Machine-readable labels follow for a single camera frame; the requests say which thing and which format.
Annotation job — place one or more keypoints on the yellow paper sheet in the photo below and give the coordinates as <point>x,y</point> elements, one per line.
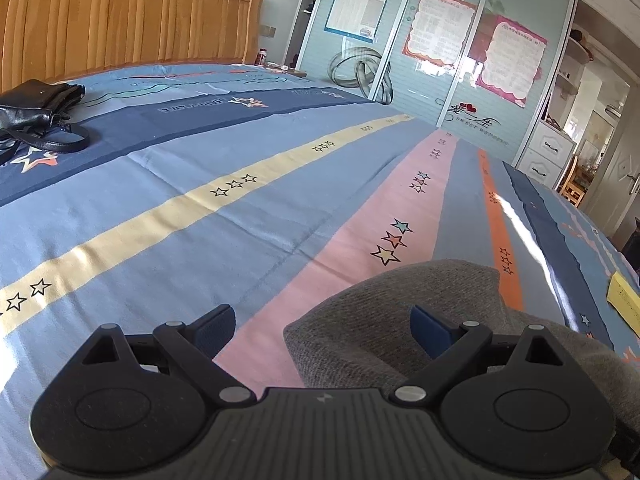
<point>625,300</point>

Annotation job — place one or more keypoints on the white door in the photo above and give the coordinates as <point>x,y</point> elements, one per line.
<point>615,175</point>

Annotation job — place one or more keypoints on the grey knit pants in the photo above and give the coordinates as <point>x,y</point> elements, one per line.
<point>450,285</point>

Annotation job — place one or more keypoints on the black leather handbag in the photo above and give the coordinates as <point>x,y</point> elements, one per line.
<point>35,105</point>

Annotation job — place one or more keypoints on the blue-framed poster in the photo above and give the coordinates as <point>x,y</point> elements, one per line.
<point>357,5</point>

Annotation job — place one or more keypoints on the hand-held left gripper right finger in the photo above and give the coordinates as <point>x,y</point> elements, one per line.
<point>430,330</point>

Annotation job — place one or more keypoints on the wall switch plate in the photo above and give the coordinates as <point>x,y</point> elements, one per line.
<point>268,31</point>

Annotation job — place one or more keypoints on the sliding-door wardrobe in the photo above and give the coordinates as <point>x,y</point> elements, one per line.
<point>430,90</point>

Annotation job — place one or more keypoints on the wooden chair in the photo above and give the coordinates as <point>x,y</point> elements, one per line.
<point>572,185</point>

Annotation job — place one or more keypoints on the white drawer cabinet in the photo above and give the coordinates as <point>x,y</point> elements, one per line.
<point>545,155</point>

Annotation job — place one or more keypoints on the wooden headboard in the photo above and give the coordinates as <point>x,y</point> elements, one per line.
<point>125,20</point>

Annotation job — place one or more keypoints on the pink-framed poster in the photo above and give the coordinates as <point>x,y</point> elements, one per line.
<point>510,60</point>
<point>437,25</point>

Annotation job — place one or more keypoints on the dark red bottle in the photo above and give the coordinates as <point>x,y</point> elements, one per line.
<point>261,57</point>

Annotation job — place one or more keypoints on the striped bed sheet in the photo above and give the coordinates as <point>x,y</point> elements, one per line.
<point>200,160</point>

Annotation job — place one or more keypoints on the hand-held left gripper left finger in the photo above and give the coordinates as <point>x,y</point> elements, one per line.
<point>215,327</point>

